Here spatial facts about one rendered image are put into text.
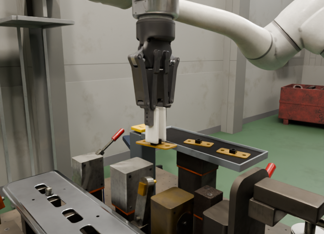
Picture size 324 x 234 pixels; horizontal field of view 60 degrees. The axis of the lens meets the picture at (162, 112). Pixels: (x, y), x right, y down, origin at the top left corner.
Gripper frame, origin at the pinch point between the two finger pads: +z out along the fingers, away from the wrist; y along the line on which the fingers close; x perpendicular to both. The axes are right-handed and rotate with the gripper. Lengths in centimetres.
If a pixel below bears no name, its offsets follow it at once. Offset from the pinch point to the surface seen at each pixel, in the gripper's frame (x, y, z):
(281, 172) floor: -58, -303, 107
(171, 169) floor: -167, -227, 106
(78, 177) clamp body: -45, -12, 25
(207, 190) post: 4.3, -13.9, 17.4
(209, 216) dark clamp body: 8.3, -7.8, 20.0
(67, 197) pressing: -35.7, -1.6, 26.3
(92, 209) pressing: -24.9, -2.3, 26.8
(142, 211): -10.3, -6.9, 24.6
